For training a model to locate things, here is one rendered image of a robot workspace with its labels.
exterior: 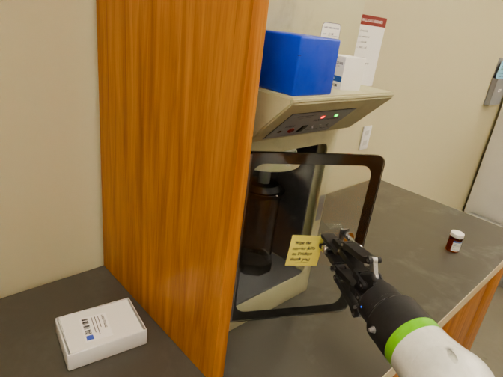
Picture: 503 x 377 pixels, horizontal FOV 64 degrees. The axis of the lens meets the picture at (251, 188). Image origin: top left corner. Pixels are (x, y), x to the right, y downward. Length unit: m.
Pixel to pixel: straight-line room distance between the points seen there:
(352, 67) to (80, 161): 0.68
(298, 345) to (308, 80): 0.60
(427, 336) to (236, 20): 0.51
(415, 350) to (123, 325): 0.60
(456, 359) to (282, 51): 0.49
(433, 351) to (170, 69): 0.59
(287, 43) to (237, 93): 0.12
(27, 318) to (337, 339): 0.71
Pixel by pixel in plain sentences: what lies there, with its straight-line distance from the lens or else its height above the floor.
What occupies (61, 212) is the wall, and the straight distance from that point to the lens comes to 1.12.
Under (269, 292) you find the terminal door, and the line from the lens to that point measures 0.92.
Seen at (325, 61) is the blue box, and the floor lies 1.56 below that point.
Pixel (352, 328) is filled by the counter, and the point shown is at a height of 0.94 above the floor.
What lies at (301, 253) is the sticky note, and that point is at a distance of 0.89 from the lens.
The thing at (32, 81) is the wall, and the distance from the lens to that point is 1.01.
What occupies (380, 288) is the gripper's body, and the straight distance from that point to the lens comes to 0.71.
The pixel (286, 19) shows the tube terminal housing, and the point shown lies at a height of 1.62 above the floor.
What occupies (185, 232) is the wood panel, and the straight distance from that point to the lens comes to 0.78.
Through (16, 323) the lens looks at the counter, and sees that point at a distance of 1.07.
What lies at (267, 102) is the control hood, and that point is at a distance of 0.67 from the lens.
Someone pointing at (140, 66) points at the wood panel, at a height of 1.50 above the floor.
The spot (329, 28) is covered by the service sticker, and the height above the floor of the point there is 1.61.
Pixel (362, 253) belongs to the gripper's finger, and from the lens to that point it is 0.76.
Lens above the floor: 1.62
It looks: 23 degrees down
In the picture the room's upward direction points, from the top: 7 degrees clockwise
